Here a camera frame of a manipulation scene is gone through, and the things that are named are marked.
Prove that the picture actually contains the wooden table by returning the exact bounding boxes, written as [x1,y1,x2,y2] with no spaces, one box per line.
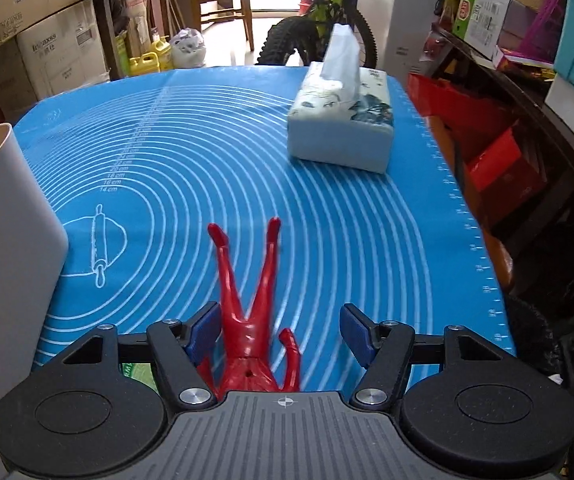
[87,0,174,82]

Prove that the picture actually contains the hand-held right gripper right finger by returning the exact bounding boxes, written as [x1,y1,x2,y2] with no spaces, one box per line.
[339,303,512,409]

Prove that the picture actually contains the blue silicone baking mat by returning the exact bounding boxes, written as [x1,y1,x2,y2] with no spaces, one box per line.
[12,65,518,394]

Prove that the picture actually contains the small brown cardboard box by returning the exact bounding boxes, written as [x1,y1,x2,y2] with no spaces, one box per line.
[114,0,150,59]

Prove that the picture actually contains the wooden chair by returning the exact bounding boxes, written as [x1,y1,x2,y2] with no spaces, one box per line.
[187,0,256,52]

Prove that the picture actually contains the white plastic bag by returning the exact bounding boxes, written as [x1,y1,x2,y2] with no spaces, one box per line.
[169,28,207,69]

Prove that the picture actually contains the red toy figure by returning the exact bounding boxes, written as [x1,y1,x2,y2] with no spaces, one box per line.
[208,217,302,402]

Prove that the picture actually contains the white appliance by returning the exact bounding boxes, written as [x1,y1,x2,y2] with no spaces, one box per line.
[358,0,450,79]

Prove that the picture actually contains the yellow oil jug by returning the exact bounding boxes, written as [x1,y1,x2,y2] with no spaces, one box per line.
[129,52,160,77]
[149,30,174,72]

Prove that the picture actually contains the green and black bicycle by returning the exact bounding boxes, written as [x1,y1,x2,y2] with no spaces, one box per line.
[257,0,378,69]

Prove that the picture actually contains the beige plastic storage bin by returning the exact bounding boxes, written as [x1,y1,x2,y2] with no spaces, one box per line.
[0,123,70,480]

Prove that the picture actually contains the dark wooden shelf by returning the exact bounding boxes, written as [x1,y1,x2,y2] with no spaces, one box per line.
[427,25,574,271]

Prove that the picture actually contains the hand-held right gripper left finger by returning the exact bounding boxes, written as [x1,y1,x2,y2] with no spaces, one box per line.
[62,301,222,409]

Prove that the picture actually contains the soft tissue pack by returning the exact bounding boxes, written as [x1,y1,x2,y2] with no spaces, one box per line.
[287,24,396,175]

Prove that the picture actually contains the green and white carton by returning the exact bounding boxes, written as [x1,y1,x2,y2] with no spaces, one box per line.
[453,0,514,61]

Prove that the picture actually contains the red gift boxes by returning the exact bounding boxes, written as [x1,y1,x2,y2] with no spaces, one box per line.
[407,72,548,227]

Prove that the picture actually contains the large printed cardboard box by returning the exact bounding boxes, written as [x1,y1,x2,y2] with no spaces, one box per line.
[17,0,110,102]

